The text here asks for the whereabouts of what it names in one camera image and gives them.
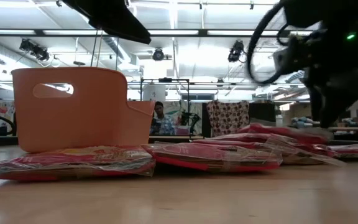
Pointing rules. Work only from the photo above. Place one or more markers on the black cabinet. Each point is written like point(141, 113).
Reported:
point(261, 113)

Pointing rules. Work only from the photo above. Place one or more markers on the black metal rack frame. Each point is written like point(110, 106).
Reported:
point(165, 80)

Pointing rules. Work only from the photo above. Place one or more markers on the brown polka-dot cloth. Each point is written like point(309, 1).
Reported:
point(228, 118)

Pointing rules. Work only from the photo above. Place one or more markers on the black overhead frame beam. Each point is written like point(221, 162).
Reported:
point(42, 32)

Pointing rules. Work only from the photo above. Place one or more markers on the wooden background table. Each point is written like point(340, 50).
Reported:
point(353, 128)

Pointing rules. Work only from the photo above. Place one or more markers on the black aluminium table frame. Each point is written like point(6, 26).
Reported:
point(172, 139)

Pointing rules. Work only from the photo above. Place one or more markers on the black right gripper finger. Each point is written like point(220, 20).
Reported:
point(332, 105)
point(315, 102)

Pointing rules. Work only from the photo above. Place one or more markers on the person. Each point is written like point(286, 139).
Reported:
point(163, 121)

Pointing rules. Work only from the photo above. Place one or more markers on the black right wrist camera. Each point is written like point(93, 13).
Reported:
point(284, 59)

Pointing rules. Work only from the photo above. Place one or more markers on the pink storage bin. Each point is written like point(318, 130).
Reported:
point(182, 130)

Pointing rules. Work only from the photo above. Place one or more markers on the orange plastic basket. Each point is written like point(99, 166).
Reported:
point(73, 124)

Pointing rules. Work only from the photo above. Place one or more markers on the white box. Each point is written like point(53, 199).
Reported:
point(154, 91)

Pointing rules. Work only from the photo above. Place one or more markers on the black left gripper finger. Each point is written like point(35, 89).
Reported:
point(132, 29)

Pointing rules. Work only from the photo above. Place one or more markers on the leaf patterned panel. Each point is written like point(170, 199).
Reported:
point(194, 109)

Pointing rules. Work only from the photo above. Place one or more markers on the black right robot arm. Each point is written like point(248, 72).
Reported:
point(328, 12)

